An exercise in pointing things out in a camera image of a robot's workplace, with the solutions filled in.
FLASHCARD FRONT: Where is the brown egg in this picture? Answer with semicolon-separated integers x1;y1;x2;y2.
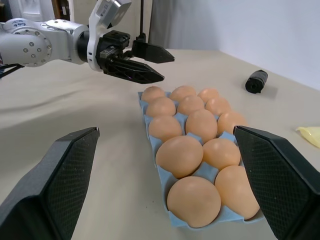
214;164;261;221
145;96;177;117
141;86;166;103
204;96;232;117
216;111;248;136
185;109;219;138
169;85;197;102
155;135;205;180
148;114;183;143
166;176;222;229
201;137;242;167
197;87;221;103
176;95;206;116

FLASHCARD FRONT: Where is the pale yellow plastic piece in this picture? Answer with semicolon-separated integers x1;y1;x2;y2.
295;126;320;150

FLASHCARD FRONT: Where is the black rolled bag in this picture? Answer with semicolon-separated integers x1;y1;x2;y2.
244;69;269;95

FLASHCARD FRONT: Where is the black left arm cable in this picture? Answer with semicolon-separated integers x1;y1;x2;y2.
0;63;26;79

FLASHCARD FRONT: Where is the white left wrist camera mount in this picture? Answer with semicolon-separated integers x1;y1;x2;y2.
86;0;133;73

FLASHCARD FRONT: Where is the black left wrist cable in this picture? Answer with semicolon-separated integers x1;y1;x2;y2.
136;0;147;42

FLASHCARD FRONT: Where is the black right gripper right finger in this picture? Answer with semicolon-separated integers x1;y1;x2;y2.
233;125;320;240

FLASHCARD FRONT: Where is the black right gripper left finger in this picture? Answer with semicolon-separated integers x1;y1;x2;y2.
0;126;101;240

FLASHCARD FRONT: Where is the blue egg tray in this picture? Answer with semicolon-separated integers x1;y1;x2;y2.
137;90;266;229

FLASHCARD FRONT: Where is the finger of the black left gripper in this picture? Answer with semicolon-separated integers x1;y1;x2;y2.
130;39;175;64
103;57;165;84

